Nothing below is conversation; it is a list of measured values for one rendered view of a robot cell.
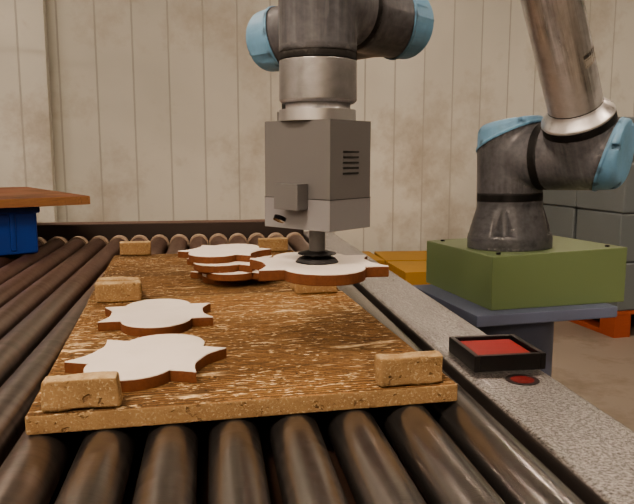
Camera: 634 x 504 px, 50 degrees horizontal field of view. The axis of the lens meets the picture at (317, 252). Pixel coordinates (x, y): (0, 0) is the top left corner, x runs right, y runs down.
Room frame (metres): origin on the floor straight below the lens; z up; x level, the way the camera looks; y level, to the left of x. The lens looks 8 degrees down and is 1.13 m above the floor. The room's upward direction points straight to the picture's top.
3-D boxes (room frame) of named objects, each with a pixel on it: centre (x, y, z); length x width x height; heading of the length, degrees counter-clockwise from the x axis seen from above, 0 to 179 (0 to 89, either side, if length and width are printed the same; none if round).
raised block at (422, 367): (0.56, -0.08, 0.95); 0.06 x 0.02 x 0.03; 102
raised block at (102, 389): (0.51, 0.18, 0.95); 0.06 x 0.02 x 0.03; 102
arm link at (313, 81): (0.68, 0.00, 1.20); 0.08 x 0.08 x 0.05
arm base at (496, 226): (1.25, -0.35, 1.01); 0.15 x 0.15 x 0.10
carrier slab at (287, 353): (0.73, 0.09, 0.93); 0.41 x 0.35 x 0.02; 12
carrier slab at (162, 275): (1.14, 0.18, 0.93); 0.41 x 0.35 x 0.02; 12
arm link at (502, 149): (1.24, -0.35, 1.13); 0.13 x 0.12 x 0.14; 48
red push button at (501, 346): (0.70, -0.19, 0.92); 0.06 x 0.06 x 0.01; 9
